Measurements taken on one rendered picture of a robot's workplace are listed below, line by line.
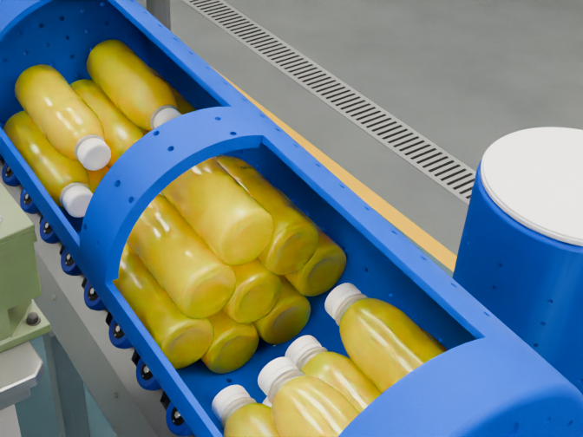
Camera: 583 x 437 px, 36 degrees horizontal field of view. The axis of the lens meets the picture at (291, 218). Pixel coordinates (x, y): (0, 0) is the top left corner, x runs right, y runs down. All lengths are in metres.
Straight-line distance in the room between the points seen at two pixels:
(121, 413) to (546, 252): 0.58
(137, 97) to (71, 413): 0.74
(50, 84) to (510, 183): 0.63
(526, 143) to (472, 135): 1.99
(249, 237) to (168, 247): 0.09
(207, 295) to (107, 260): 0.11
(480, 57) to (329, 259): 2.93
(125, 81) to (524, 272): 0.59
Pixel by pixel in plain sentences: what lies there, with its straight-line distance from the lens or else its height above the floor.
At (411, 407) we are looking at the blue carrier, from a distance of 0.68.
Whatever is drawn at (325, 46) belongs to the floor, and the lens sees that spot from 3.82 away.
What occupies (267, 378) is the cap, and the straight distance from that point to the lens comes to 0.83.
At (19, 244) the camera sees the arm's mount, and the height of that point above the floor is 1.26.
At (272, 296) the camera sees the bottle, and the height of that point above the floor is 1.06.
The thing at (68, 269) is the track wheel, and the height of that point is 0.96.
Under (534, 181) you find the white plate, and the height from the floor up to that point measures 1.04.
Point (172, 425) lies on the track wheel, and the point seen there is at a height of 0.96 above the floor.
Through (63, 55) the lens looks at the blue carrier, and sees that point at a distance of 1.33.
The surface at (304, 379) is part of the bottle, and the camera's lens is 0.81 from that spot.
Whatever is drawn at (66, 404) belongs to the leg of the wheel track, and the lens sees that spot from 1.70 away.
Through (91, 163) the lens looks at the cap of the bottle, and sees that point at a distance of 1.13.
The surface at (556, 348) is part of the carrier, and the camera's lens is 1.31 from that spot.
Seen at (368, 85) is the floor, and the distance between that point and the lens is 3.55.
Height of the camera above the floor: 1.74
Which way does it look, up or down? 38 degrees down
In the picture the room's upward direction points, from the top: 4 degrees clockwise
